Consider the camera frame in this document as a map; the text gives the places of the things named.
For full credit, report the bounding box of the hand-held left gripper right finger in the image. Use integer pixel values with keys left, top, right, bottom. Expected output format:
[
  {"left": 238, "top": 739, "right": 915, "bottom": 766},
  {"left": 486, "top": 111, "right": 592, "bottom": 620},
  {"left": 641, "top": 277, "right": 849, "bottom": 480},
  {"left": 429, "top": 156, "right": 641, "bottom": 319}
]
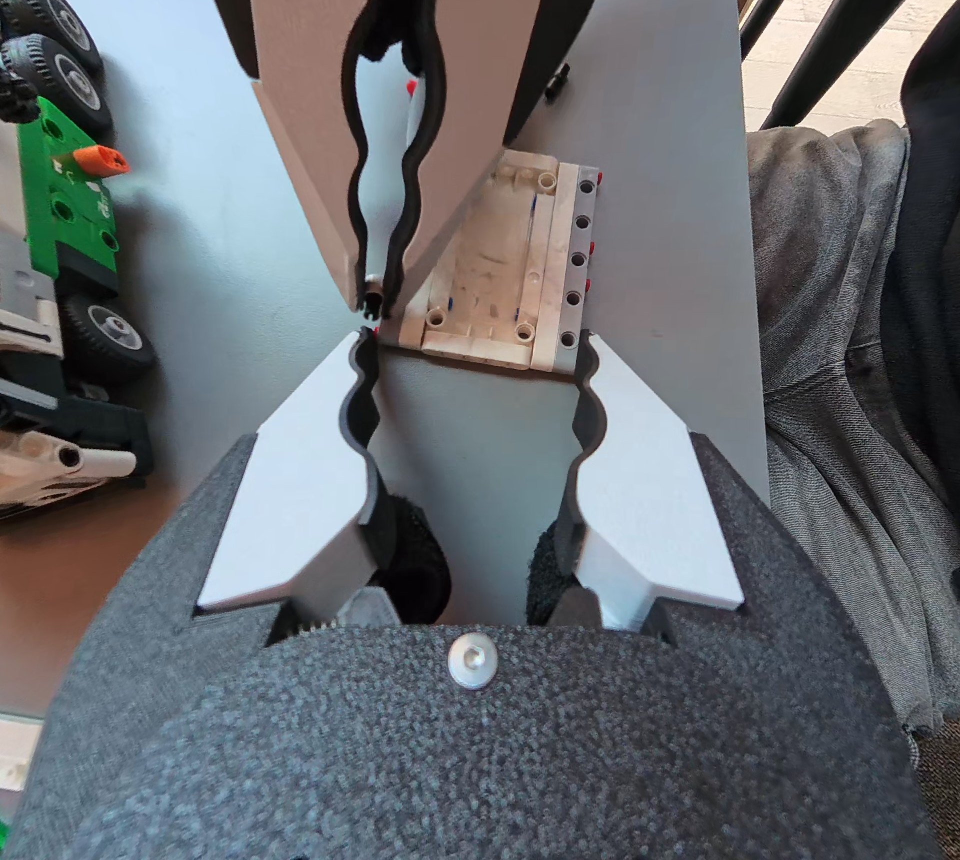
[{"left": 564, "top": 331, "right": 747, "bottom": 632}]

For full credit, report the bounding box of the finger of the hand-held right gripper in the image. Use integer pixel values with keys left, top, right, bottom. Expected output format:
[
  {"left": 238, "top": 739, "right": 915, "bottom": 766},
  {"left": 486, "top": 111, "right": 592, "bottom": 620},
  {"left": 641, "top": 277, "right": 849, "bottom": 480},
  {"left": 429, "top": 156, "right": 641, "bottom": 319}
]
[
  {"left": 238, "top": 0, "right": 384, "bottom": 317},
  {"left": 381, "top": 0, "right": 558, "bottom": 319}
]

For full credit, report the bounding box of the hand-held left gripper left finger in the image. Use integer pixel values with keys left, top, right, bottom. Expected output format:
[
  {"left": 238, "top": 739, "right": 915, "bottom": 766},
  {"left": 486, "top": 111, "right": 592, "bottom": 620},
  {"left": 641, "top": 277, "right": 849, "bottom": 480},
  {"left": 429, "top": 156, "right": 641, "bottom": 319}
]
[{"left": 195, "top": 326, "right": 397, "bottom": 621}]

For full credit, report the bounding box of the white and grey lego panel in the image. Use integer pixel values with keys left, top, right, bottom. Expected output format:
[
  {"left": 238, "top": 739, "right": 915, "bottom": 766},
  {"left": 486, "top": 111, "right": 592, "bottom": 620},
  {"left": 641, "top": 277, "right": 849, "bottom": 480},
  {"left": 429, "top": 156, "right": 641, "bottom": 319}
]
[{"left": 397, "top": 151, "right": 606, "bottom": 374}]

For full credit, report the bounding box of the white and green lego truck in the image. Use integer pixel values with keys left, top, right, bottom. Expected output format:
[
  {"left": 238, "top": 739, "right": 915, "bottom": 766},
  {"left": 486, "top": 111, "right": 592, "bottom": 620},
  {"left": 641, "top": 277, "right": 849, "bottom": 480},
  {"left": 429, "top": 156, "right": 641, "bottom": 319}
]
[{"left": 0, "top": 0, "right": 157, "bottom": 524}]

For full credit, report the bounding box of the white studded lego plate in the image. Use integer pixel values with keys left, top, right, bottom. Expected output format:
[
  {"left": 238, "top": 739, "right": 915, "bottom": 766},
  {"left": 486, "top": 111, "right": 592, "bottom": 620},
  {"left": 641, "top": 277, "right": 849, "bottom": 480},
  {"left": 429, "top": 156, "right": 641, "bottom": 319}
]
[{"left": 0, "top": 716, "right": 44, "bottom": 794}]

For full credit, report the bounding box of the grey clothing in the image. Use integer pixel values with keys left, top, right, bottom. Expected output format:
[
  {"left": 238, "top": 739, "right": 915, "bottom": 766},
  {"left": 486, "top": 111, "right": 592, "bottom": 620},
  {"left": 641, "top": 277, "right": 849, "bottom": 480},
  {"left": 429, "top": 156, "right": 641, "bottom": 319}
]
[{"left": 746, "top": 118, "right": 960, "bottom": 860}]

